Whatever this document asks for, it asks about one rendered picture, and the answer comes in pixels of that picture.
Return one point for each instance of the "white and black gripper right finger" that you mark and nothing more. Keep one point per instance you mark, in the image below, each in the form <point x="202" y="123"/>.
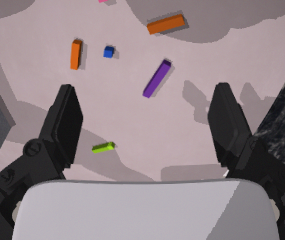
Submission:
<point x="247" y="155"/>

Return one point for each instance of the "orange rectangular bar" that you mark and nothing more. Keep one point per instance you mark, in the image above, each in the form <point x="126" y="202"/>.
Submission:
<point x="75" y="54"/>
<point x="165" y="24"/>

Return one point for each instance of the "lime green rod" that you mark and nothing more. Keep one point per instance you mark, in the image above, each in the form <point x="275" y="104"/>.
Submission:
<point x="103" y="147"/>

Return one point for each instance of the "small blue block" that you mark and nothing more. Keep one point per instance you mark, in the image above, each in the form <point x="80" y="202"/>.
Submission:
<point x="108" y="52"/>

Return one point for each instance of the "purple rod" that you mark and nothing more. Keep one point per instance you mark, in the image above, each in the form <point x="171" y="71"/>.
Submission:
<point x="157" y="78"/>

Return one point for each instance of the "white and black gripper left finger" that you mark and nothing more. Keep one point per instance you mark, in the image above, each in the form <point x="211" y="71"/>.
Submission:
<point x="44" y="158"/>

